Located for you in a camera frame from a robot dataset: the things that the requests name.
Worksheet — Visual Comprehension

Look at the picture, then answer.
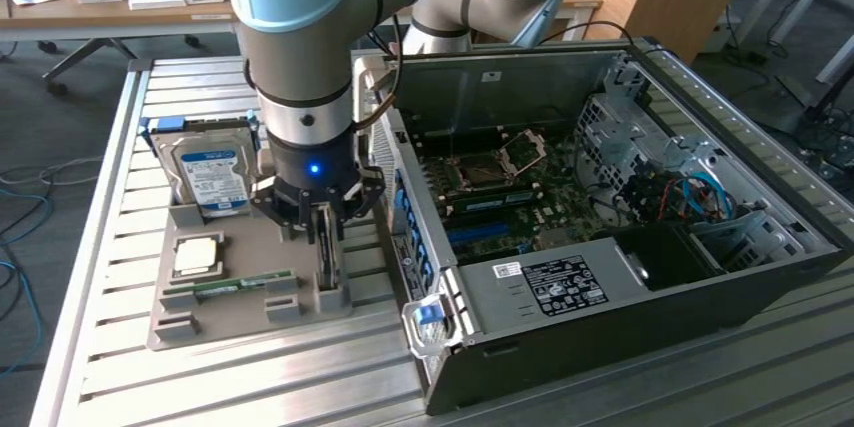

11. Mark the CPU socket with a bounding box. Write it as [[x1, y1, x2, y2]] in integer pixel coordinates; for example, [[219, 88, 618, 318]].
[[450, 152, 519, 193]]

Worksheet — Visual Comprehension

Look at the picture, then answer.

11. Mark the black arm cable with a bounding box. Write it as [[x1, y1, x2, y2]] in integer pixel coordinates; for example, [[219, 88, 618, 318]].
[[350, 0, 406, 136]]

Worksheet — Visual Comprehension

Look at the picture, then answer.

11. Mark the green RAM stick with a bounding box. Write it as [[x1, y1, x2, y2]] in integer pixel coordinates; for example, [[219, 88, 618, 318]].
[[164, 272, 295, 296]]

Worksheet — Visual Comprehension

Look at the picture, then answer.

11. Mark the RAM stick with label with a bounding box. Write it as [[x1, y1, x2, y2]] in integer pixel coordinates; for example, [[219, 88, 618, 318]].
[[453, 190, 541, 214]]

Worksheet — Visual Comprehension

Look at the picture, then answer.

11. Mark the metal socket cover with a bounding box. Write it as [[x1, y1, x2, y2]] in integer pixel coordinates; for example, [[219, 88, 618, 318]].
[[497, 129, 553, 179]]

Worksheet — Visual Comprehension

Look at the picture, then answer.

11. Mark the black open PC case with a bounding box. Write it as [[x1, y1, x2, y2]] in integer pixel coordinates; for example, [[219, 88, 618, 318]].
[[351, 35, 854, 417]]

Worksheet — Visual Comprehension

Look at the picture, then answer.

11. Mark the green motherboard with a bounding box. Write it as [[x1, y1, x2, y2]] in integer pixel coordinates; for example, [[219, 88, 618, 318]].
[[417, 139, 633, 266]]

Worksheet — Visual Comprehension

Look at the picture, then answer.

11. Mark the grey power supply unit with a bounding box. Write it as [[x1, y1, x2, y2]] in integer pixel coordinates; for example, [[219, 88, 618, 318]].
[[457, 239, 653, 334]]

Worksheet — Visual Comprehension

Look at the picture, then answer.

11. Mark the red wire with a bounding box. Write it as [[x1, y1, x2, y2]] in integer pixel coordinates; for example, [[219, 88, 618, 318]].
[[653, 181, 677, 222]]

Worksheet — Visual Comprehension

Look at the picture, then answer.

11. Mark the silver drive bracket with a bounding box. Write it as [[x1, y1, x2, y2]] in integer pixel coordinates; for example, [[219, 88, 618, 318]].
[[686, 209, 810, 273]]

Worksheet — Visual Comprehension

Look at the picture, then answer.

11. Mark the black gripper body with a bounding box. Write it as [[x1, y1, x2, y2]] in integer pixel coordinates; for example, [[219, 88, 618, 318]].
[[266, 132, 366, 197]]

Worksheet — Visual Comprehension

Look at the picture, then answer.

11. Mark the grey parts rack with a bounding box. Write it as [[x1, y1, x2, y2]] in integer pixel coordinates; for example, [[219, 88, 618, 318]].
[[147, 199, 359, 351]]

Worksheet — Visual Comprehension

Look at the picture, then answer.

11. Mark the blue expansion slot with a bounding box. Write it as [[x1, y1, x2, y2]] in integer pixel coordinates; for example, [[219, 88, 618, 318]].
[[445, 223, 514, 244]]

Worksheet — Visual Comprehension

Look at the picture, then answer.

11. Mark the silver CPU chip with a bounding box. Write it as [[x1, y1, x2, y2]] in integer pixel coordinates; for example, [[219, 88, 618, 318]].
[[174, 238, 223, 276]]

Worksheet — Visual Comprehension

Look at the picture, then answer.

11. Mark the blue release latch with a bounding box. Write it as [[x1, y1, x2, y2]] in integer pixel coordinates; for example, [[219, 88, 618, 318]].
[[414, 302, 446, 326]]

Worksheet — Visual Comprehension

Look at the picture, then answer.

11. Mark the hard disk blue caddy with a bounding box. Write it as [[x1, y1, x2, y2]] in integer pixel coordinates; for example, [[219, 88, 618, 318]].
[[140, 109, 267, 221]]

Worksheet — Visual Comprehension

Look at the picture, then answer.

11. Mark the silver disk bay cage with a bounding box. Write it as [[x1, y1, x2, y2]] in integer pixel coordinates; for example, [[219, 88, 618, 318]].
[[574, 92, 736, 183]]

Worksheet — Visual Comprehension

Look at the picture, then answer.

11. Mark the blue floor cable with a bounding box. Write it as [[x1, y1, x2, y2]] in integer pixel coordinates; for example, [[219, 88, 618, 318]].
[[0, 186, 54, 378]]

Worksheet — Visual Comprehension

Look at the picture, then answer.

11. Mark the blue SATA wire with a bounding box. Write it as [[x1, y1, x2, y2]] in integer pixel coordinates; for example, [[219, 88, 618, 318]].
[[681, 172, 740, 222]]

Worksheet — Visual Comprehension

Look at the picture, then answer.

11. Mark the grey black floor stand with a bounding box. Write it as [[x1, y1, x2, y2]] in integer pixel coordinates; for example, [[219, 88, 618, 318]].
[[773, 74, 854, 183]]

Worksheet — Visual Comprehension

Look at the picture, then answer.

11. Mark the low profile graphics card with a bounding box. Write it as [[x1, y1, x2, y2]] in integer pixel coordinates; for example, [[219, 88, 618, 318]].
[[311, 201, 342, 293]]

